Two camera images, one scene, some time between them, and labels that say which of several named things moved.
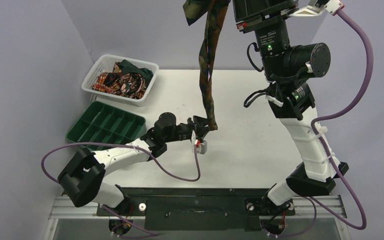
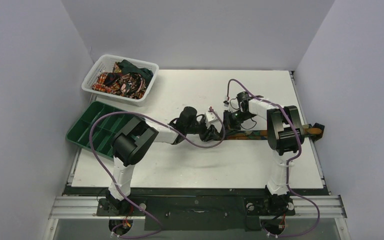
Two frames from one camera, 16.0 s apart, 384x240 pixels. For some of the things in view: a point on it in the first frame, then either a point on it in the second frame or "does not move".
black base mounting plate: [196, 209] does not move
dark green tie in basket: [127, 66] does not move
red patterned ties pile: [132, 85] does not move
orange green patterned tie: [216, 11] -> [260, 134]
